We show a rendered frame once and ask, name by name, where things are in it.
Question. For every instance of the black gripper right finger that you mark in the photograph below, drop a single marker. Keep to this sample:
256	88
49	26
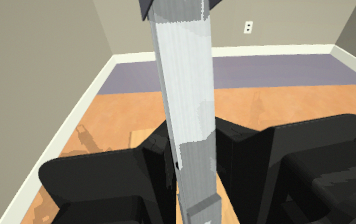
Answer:
248	161

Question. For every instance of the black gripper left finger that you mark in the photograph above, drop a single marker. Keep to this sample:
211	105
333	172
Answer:
147	171

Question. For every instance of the light wooden board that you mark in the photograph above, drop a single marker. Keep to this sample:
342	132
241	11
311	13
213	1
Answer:
228	214

